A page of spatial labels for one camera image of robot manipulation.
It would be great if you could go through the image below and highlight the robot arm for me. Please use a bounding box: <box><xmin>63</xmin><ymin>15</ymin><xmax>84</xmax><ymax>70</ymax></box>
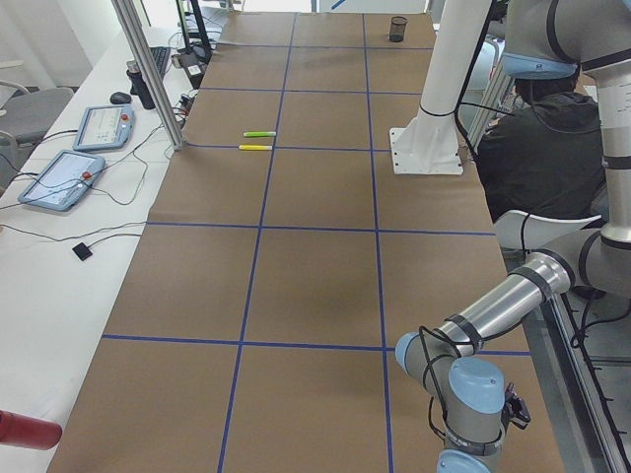
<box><xmin>395</xmin><ymin>1</ymin><xmax>630</xmax><ymax>472</ymax></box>

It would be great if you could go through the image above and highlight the black keyboard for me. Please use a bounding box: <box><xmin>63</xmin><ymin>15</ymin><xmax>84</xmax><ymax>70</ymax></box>
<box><xmin>150</xmin><ymin>46</ymin><xmax>172</xmax><ymax>77</ymax></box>

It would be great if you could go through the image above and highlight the white camera pole base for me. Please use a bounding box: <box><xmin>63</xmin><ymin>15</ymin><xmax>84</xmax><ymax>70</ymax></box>
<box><xmin>389</xmin><ymin>0</ymin><xmax>492</xmax><ymax>175</ymax></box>

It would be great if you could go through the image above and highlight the black monitor stand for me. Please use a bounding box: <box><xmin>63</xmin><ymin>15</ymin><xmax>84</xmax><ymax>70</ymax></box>
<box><xmin>176</xmin><ymin>0</ymin><xmax>218</xmax><ymax>90</ymax></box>

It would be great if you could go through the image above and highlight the red water bottle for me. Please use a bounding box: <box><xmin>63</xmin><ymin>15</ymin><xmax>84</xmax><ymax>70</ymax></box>
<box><xmin>1</xmin><ymin>411</ymin><xmax>62</xmax><ymax>450</ymax></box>

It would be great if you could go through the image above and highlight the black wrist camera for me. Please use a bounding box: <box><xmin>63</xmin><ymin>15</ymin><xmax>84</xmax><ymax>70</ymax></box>
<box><xmin>502</xmin><ymin>382</ymin><xmax>531</xmax><ymax>431</ymax></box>

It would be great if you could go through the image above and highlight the upper teach pendant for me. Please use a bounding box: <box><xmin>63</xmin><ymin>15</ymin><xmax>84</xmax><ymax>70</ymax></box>
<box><xmin>73</xmin><ymin>104</ymin><xmax>135</xmax><ymax>152</ymax></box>

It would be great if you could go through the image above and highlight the aluminium frame post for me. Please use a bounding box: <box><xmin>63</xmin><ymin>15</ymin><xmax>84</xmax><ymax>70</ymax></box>
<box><xmin>111</xmin><ymin>0</ymin><xmax>183</xmax><ymax>151</ymax></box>

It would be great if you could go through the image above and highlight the black computer mouse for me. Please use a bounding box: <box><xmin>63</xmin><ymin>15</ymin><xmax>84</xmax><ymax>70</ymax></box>
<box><xmin>109</xmin><ymin>92</ymin><xmax>132</xmax><ymax>104</ymax></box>

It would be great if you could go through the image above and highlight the teach pendant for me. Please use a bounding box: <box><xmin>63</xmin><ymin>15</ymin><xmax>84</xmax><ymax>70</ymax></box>
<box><xmin>18</xmin><ymin>150</ymin><xmax>105</xmax><ymax>212</ymax></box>
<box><xmin>73</xmin><ymin>104</ymin><xmax>135</xmax><ymax>152</ymax></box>

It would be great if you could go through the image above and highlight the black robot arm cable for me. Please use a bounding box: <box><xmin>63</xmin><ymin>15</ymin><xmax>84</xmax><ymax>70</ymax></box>
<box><xmin>417</xmin><ymin>323</ymin><xmax>487</xmax><ymax>439</ymax></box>

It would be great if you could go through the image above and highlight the small black square sensor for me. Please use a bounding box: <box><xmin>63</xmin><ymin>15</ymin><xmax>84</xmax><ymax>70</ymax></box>
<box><xmin>72</xmin><ymin>242</ymin><xmax>93</xmax><ymax>261</ymax></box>

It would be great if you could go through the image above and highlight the green marker pen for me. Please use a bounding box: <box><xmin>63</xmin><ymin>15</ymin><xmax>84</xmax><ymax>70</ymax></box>
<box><xmin>243</xmin><ymin>131</ymin><xmax>277</xmax><ymax>138</ymax></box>

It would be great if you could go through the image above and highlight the seated person in black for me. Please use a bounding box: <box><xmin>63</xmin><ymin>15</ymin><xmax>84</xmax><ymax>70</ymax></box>
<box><xmin>475</xmin><ymin>73</ymin><xmax>605</xmax><ymax>221</ymax></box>

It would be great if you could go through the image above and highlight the lower teach pendant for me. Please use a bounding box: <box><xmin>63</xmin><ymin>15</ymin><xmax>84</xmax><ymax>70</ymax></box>
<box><xmin>18</xmin><ymin>150</ymin><xmax>105</xmax><ymax>212</ymax></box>

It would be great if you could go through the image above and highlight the yellow marker pen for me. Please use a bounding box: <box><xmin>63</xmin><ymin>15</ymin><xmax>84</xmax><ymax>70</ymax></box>
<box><xmin>239</xmin><ymin>145</ymin><xmax>273</xmax><ymax>151</ymax></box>

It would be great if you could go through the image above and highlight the far black mesh cup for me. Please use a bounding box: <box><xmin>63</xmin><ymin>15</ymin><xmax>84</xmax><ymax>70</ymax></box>
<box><xmin>388</xmin><ymin>16</ymin><xmax>408</xmax><ymax>42</ymax></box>

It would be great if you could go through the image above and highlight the black water bottle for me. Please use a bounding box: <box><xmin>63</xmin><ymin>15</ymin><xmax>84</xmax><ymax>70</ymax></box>
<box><xmin>126</xmin><ymin>60</ymin><xmax>156</xmax><ymax>109</ymax></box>

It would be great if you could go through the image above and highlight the grey office chair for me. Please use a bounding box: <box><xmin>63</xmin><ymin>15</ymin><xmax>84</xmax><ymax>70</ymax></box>
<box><xmin>1</xmin><ymin>80</ymin><xmax>74</xmax><ymax>147</ymax></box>

